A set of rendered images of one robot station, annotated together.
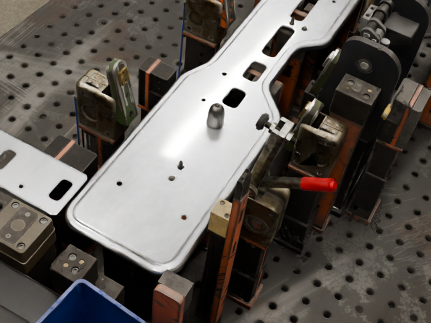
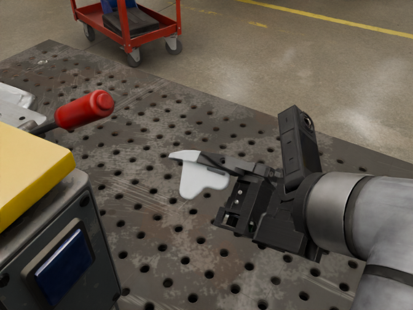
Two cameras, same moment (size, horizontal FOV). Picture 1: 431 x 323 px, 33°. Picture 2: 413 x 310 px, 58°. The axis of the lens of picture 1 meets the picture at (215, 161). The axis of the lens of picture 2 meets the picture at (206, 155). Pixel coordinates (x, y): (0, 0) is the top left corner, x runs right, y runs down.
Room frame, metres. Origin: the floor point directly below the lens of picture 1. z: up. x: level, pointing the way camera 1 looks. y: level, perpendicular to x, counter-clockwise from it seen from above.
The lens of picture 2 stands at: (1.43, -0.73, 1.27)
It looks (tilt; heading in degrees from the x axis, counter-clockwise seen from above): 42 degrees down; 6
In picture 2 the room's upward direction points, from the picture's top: straight up
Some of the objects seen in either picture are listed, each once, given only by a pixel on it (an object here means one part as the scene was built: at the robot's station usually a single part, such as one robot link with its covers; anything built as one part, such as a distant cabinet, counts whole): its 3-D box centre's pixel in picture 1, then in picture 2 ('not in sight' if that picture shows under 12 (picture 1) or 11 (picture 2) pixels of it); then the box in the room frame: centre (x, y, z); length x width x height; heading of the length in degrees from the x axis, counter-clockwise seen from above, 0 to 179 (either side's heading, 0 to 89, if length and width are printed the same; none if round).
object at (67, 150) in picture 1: (74, 200); not in sight; (0.78, 0.26, 0.84); 0.11 x 0.10 x 0.28; 68
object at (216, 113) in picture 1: (215, 116); not in sight; (0.89, 0.01, 1.02); 0.03 x 0.03 x 0.07
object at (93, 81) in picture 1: (104, 142); not in sight; (0.91, 0.23, 0.87); 0.12 x 0.09 x 0.35; 68
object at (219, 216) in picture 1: (213, 266); not in sight; (0.66, -0.03, 0.88); 0.04 x 0.04 x 0.36; 68
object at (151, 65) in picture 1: (154, 116); not in sight; (1.02, 0.14, 0.84); 0.11 x 0.08 x 0.29; 68
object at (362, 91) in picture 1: (332, 161); not in sight; (0.92, -0.23, 0.91); 0.07 x 0.05 x 0.42; 68
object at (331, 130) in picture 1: (306, 186); not in sight; (0.87, -0.19, 0.88); 0.11 x 0.09 x 0.37; 68
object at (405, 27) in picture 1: (355, 109); not in sight; (1.04, -0.27, 0.94); 0.18 x 0.13 x 0.49; 158
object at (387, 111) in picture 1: (392, 100); not in sight; (0.93, -0.30, 1.09); 0.10 x 0.01 x 0.01; 158
